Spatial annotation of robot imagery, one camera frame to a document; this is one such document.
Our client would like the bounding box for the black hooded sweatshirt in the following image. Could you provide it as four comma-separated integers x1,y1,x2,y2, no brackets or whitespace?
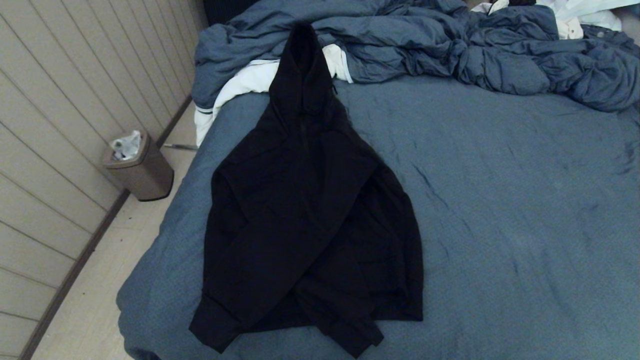
188,21,425,359

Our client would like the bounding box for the blue bed sheet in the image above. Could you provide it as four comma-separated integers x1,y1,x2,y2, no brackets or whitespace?
116,75,640,360

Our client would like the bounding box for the brown trash bin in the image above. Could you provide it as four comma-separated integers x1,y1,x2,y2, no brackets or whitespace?
102,131,175,202

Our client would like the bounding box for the white garment with black trim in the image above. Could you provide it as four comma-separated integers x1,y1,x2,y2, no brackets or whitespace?
471,0,512,16

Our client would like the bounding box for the crumpled blue duvet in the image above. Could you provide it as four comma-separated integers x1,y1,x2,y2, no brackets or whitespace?
191,0,640,113

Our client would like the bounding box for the white plastic bin bag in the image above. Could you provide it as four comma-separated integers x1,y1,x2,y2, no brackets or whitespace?
110,130,142,162

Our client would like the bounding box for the black headboard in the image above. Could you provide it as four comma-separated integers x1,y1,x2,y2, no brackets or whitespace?
202,0,261,27

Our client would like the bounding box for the white shirt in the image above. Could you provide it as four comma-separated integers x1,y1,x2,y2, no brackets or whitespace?
537,0,640,32

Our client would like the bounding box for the white garment with dark stripe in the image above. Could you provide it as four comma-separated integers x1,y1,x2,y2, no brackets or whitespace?
194,43,354,147

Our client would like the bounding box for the cream garment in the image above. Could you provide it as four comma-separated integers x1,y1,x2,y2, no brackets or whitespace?
556,15,585,40

